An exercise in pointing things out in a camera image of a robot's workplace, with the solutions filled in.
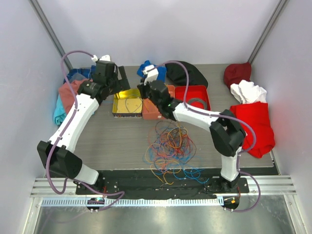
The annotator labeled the bright red cloth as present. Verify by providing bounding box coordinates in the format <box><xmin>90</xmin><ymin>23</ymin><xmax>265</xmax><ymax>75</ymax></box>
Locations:
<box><xmin>230</xmin><ymin>102</ymin><xmax>275</xmax><ymax>158</ymax></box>

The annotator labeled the coloured wires pile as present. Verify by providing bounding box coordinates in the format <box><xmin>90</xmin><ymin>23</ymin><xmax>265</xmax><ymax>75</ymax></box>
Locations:
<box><xmin>143</xmin><ymin>119</ymin><xmax>212</xmax><ymax>187</ymax></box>

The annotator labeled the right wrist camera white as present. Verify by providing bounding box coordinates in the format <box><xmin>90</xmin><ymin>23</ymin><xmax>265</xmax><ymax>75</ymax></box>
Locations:
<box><xmin>142</xmin><ymin>65</ymin><xmax>158</xmax><ymax>85</ymax></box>

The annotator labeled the cyan cloth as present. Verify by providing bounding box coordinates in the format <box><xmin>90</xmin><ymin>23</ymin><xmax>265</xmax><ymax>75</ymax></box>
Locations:
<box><xmin>53</xmin><ymin>95</ymin><xmax>67</xmax><ymax>126</ymax></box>

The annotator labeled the salmon pink shirt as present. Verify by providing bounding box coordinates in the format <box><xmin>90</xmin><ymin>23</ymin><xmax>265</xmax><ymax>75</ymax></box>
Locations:
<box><xmin>58</xmin><ymin>79</ymin><xmax>88</xmax><ymax>114</ymax></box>

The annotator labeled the gold tin box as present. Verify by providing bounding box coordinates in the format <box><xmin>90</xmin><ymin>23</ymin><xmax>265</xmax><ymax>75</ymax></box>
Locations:
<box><xmin>112</xmin><ymin>89</ymin><xmax>143</xmax><ymax>118</ymax></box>

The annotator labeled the blue plaid cloth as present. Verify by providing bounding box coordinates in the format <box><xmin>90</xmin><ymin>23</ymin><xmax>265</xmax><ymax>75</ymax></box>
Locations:
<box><xmin>67</xmin><ymin>65</ymin><xmax>96</xmax><ymax>83</ymax></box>

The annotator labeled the aluminium corner post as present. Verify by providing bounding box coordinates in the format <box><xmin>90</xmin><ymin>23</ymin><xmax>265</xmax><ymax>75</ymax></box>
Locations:
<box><xmin>29</xmin><ymin>0</ymin><xmax>65</xmax><ymax>57</ymax></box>
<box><xmin>248</xmin><ymin>0</ymin><xmax>289</xmax><ymax>65</ymax></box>

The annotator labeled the blue wire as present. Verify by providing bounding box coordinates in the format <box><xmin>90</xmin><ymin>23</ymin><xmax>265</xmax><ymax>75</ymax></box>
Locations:
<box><xmin>124</xmin><ymin>96</ymin><xmax>143</xmax><ymax>114</ymax></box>

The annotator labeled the black cloth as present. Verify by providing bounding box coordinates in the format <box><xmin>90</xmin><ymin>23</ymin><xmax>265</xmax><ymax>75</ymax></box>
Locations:
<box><xmin>165</xmin><ymin>61</ymin><xmax>209</xmax><ymax>88</ymax></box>

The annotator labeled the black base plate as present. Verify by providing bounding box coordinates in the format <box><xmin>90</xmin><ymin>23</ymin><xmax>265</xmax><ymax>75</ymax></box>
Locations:
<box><xmin>76</xmin><ymin>169</ymin><xmax>250</xmax><ymax>200</ymax></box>

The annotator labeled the red box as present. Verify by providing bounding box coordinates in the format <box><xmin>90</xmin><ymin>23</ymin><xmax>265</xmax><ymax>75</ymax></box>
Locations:
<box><xmin>175</xmin><ymin>85</ymin><xmax>211</xmax><ymax>111</ymax></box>

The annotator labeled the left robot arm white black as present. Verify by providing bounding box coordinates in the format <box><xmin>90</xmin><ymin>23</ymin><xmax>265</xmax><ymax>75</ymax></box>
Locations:
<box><xmin>37</xmin><ymin>60</ymin><xmax>130</xmax><ymax>195</ymax></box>

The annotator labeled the white cable duct rail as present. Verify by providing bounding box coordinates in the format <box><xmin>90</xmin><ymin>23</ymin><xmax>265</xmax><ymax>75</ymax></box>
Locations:
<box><xmin>41</xmin><ymin>196</ymin><xmax>224</xmax><ymax>207</ymax></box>

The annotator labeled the dark red cloth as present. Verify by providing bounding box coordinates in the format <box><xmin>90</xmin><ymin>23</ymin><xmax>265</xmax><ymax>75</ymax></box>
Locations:
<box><xmin>223</xmin><ymin>62</ymin><xmax>252</xmax><ymax>89</ymax></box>

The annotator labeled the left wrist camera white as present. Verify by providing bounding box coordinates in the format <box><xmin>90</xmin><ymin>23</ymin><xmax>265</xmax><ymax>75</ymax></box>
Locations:
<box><xmin>91</xmin><ymin>55</ymin><xmax>111</xmax><ymax>62</ymax></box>

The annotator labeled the white cloth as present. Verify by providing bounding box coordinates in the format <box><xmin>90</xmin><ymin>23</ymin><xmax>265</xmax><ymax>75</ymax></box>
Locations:
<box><xmin>230</xmin><ymin>80</ymin><xmax>267</xmax><ymax>104</ymax></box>

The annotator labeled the grey coiled cable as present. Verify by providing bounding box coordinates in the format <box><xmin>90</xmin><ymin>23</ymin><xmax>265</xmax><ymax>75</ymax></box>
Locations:
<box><xmin>186</xmin><ymin>97</ymin><xmax>208</xmax><ymax>110</ymax></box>

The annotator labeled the salmon pink box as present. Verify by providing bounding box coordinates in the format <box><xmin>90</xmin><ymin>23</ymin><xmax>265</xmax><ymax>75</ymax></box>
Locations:
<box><xmin>142</xmin><ymin>90</ymin><xmax>174</xmax><ymax>120</ymax></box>

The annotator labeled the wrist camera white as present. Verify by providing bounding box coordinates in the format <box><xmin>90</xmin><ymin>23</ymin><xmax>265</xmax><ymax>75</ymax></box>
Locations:
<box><xmin>91</xmin><ymin>55</ymin><xmax>111</xmax><ymax>62</ymax></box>
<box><xmin>142</xmin><ymin>65</ymin><xmax>158</xmax><ymax>85</ymax></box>

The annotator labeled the right aluminium corner post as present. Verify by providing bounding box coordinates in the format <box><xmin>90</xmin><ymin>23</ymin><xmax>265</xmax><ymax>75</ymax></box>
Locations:
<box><xmin>248</xmin><ymin>0</ymin><xmax>289</xmax><ymax>65</ymax></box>

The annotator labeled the left aluminium corner post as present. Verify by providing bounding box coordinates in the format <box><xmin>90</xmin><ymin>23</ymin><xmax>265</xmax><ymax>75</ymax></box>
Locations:
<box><xmin>29</xmin><ymin>0</ymin><xmax>65</xmax><ymax>57</ymax></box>

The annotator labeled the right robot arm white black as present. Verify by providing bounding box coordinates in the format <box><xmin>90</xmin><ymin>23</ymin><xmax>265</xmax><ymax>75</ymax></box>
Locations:
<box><xmin>137</xmin><ymin>80</ymin><xmax>246</xmax><ymax>193</ymax></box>

